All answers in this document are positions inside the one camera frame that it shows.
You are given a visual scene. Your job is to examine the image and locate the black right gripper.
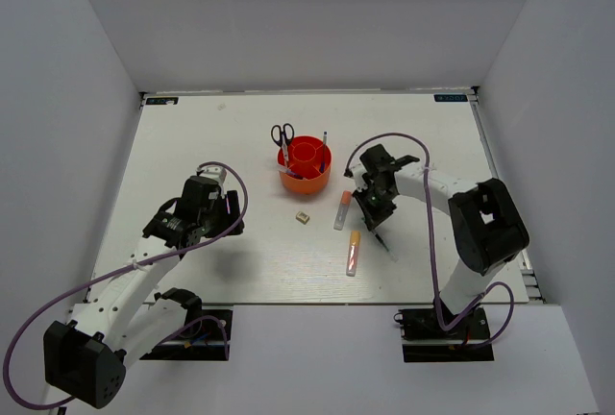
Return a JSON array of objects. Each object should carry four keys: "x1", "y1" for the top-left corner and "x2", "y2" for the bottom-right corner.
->
[{"x1": 353, "y1": 181, "x2": 397, "y2": 230}]

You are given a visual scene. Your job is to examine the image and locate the orange cap highlighter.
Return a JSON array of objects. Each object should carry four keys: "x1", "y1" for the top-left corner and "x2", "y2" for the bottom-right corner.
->
[{"x1": 333, "y1": 190, "x2": 352, "y2": 231}]

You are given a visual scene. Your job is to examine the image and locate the yellow cap highlighter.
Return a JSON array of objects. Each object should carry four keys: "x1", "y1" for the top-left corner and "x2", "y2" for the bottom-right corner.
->
[{"x1": 346, "y1": 231, "x2": 361, "y2": 277}]

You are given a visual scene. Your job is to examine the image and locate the green gel pen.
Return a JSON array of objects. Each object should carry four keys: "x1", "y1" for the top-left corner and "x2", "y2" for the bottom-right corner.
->
[{"x1": 372, "y1": 231, "x2": 398, "y2": 262}]

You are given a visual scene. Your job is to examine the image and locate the dark blue refill pen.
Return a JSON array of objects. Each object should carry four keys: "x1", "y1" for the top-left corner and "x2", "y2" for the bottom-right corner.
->
[{"x1": 319, "y1": 131, "x2": 328, "y2": 173}]

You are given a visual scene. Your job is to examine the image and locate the tan barcode eraser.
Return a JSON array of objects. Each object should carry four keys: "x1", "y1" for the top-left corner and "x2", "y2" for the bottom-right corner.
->
[{"x1": 296, "y1": 211, "x2": 309, "y2": 225}]

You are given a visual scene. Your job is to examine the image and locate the black handled scissors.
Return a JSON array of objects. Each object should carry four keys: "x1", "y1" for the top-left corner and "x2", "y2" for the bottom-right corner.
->
[{"x1": 270, "y1": 123, "x2": 295, "y2": 166}]

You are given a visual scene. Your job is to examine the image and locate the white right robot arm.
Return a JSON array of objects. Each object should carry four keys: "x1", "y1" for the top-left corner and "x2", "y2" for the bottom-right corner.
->
[{"x1": 344, "y1": 144, "x2": 529, "y2": 337}]

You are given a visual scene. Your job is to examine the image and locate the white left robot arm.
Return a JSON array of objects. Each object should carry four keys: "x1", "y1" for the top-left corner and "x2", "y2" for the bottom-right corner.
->
[{"x1": 43, "y1": 165, "x2": 243, "y2": 409}]

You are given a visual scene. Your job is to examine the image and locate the orange round organizer container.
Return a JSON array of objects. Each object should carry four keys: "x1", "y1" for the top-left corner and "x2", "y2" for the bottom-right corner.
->
[{"x1": 277, "y1": 135, "x2": 332, "y2": 195}]

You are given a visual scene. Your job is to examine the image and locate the right corner label sticker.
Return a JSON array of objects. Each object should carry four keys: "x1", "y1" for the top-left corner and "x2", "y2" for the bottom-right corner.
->
[{"x1": 433, "y1": 93, "x2": 468, "y2": 103}]

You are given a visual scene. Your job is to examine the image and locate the corner label sticker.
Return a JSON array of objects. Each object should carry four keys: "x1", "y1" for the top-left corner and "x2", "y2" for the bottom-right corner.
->
[
  {"x1": 433, "y1": 93, "x2": 468, "y2": 103},
  {"x1": 145, "y1": 97, "x2": 179, "y2": 106}
]

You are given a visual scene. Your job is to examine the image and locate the left corner label sticker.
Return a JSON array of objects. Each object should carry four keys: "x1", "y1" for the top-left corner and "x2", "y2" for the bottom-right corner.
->
[{"x1": 145, "y1": 97, "x2": 179, "y2": 106}]

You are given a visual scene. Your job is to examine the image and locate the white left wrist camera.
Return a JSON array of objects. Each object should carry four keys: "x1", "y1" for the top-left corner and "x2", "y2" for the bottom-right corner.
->
[{"x1": 196, "y1": 165, "x2": 227, "y2": 196}]

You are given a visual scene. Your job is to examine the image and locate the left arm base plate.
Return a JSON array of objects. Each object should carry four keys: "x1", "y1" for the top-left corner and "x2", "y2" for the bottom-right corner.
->
[{"x1": 141, "y1": 308, "x2": 234, "y2": 362}]

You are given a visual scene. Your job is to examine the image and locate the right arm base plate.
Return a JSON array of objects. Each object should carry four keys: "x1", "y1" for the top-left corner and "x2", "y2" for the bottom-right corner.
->
[{"x1": 393, "y1": 307, "x2": 494, "y2": 363}]

